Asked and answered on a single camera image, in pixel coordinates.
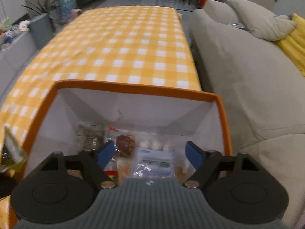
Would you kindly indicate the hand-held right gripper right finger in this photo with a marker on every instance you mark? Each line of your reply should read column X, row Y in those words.
column 193, row 153

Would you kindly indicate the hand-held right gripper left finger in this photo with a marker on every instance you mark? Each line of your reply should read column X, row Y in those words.
column 106, row 153

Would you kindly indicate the clear packet brown candied fruit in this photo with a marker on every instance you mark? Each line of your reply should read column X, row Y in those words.
column 125, row 145

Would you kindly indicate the clear packet green label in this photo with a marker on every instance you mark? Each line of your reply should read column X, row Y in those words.
column 88, row 137

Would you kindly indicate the clear packet white balls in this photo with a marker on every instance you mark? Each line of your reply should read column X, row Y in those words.
column 154, row 161

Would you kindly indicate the orange cardboard box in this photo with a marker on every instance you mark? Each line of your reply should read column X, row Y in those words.
column 133, row 109

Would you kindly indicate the olive green snack packet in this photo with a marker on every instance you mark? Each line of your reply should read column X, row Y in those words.
column 13, row 150

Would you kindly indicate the grey sofa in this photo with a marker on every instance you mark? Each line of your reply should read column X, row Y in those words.
column 250, row 88

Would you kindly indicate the yellow checkered tablecloth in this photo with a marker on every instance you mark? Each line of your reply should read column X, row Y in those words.
column 119, row 40

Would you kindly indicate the white low cabinet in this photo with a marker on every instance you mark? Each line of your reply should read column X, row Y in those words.
column 12, row 59

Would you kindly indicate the grey trash bin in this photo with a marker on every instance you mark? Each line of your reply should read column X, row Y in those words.
column 41, row 32

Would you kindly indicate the pink space heater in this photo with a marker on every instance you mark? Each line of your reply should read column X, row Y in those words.
column 76, row 12

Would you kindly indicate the grey cushion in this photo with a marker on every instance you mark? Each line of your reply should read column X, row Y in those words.
column 259, row 19

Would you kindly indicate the yellow pillow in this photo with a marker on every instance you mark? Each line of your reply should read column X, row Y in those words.
column 295, row 43

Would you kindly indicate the blue water jug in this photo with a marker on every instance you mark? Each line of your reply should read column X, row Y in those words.
column 66, row 4

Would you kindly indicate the colourful printed box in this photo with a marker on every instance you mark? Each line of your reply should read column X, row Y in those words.
column 9, row 31

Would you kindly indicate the green potted plant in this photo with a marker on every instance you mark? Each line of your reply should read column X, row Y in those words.
column 45, row 6

